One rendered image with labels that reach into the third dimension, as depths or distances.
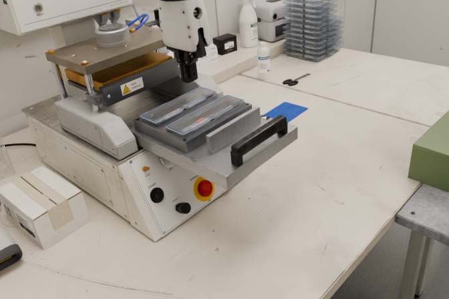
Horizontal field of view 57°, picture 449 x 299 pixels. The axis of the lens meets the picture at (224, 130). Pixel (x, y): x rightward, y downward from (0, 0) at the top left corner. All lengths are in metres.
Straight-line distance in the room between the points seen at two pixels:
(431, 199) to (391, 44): 2.46
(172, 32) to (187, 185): 0.36
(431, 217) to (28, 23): 1.01
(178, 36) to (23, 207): 0.51
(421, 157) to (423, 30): 2.31
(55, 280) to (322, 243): 0.55
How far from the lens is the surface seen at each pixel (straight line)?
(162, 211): 0.95
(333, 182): 1.09
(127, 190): 0.93
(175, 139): 0.81
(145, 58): 1.08
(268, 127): 0.79
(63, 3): 1.14
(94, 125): 0.93
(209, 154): 0.80
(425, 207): 1.05
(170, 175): 0.96
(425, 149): 1.08
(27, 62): 1.58
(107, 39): 1.02
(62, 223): 1.02
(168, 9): 0.82
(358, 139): 1.27
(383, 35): 3.47
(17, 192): 1.09
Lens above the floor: 1.39
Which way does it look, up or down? 29 degrees down
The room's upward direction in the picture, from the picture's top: 5 degrees counter-clockwise
